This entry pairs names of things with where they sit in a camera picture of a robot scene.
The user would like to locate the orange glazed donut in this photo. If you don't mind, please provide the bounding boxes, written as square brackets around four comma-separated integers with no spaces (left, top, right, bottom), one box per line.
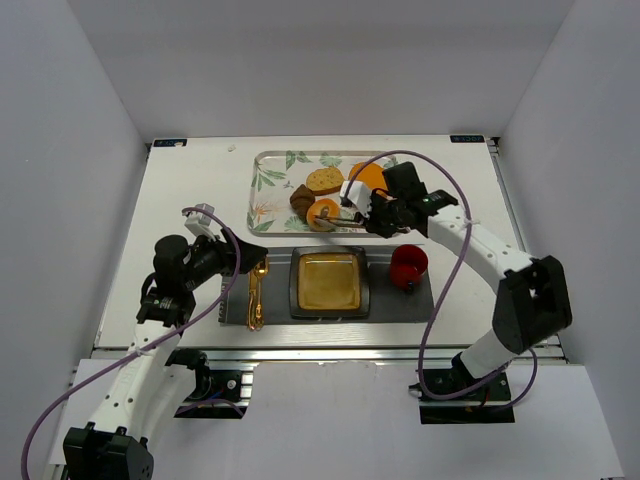
[306,198,340,232]

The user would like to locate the metal tongs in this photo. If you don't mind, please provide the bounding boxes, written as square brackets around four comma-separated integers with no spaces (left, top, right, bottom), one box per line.
[314,215,365,229]

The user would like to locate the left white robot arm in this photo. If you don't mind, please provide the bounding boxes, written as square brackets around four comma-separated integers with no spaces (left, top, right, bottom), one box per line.
[63,227,268,479]

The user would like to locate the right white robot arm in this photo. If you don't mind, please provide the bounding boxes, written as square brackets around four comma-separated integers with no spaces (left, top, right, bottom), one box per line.
[340,163,573,386]

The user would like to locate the toast bread slice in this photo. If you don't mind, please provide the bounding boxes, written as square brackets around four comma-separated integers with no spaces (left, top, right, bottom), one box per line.
[305,167,344,196]

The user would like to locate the gold spoon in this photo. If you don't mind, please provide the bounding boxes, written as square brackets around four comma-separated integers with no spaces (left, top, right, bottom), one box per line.
[250,258,269,330]

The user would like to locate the gold fork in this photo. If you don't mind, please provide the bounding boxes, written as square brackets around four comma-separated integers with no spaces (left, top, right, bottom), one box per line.
[247,270,257,331]

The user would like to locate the orange round cake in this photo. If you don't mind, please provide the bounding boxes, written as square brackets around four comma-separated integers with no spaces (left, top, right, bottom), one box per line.
[348,162,388,192]

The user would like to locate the red mug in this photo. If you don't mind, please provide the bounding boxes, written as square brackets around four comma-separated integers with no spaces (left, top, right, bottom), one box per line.
[389,244,429,292]

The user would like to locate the floral serving tray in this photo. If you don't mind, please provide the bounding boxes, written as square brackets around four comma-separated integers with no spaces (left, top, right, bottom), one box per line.
[246,150,378,236]

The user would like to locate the brown chocolate croissant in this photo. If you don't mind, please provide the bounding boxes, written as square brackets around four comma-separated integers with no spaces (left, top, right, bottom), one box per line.
[289,184,316,218]

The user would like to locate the square brown ceramic plate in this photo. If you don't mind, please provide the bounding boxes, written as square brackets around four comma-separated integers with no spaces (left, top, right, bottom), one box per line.
[289,246,370,319]

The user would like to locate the grey striped placemat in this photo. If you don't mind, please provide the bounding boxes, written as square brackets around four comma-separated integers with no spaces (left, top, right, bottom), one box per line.
[218,244,436,327]

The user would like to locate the blue corner label right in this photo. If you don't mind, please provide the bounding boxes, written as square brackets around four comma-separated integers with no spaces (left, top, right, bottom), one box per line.
[449,135,486,144]

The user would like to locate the blue corner label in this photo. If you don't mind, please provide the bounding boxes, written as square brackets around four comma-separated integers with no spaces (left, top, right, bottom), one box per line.
[153,138,187,148]
[449,135,486,144]

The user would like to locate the blue corner label left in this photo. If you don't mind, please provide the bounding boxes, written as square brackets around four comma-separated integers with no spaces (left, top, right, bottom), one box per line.
[153,138,187,148]

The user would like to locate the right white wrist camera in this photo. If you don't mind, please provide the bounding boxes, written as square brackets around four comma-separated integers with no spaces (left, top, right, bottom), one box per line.
[339,181,372,218]

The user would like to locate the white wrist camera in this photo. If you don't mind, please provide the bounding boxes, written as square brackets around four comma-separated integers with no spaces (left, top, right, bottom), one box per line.
[182,203,218,240]
[339,181,372,218]

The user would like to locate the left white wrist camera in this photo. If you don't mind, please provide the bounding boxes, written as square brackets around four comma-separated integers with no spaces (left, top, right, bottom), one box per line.
[182,203,218,240]

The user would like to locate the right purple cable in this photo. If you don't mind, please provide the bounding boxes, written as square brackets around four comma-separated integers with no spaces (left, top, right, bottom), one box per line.
[347,149,539,412]

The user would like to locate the purple cable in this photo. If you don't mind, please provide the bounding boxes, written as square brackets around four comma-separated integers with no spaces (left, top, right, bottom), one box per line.
[20,205,245,480]
[347,149,539,412]

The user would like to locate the aluminium table frame rail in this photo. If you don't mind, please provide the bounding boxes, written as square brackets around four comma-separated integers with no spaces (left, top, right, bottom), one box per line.
[89,346,463,364]

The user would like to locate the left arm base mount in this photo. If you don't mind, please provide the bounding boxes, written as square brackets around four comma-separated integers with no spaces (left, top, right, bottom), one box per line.
[165,349,247,420]

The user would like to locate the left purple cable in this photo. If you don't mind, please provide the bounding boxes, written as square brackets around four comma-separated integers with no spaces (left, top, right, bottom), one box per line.
[20,205,245,480]

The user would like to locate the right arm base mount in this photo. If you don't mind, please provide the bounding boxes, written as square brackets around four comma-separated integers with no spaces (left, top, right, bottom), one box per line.
[408,369,515,425]

